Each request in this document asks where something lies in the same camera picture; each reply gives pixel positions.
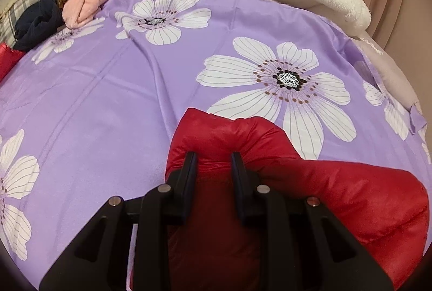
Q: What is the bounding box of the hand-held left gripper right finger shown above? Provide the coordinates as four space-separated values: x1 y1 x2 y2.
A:
230 151 395 291

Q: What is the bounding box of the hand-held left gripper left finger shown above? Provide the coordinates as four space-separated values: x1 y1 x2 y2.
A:
39 151 198 291

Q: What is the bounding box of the red puffer jacket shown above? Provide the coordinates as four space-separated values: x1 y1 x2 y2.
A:
126 108 430 291

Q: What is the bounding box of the purple floral bed sheet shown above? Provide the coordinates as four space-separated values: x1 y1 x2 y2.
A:
0 0 432 261

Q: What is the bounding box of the navy blue garment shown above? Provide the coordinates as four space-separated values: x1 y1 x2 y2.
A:
13 0 65 53

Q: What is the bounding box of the folded red quilted garment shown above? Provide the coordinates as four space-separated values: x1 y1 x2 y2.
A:
0 42 26 83

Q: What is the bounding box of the grey plaid cloth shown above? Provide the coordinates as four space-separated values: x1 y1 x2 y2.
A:
0 0 62 49

